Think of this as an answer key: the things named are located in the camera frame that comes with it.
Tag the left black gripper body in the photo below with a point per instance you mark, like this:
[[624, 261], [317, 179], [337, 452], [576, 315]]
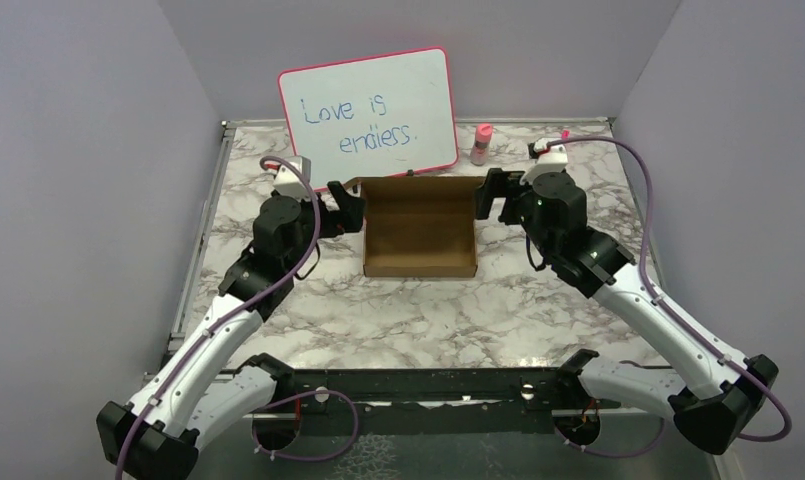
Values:
[[308, 223]]

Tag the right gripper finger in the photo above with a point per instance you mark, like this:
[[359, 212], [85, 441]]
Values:
[[484, 198], [500, 181]]

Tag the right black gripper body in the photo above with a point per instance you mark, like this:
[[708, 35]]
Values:
[[536, 233]]

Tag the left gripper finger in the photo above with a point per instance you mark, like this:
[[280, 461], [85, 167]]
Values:
[[345, 201], [352, 222]]

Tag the brown cardboard box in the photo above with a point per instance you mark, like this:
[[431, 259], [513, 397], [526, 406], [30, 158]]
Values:
[[419, 226]]

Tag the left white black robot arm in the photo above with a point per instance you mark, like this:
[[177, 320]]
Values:
[[160, 432]]

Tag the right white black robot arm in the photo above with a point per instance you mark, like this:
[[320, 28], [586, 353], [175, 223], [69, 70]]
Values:
[[711, 390]]

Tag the pink-capped spray bottle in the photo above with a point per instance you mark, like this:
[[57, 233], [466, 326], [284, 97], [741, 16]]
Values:
[[480, 149]]

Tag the pink-framed whiteboard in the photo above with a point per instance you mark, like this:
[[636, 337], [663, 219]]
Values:
[[378, 116]]

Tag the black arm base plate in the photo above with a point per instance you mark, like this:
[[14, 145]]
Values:
[[422, 401]]

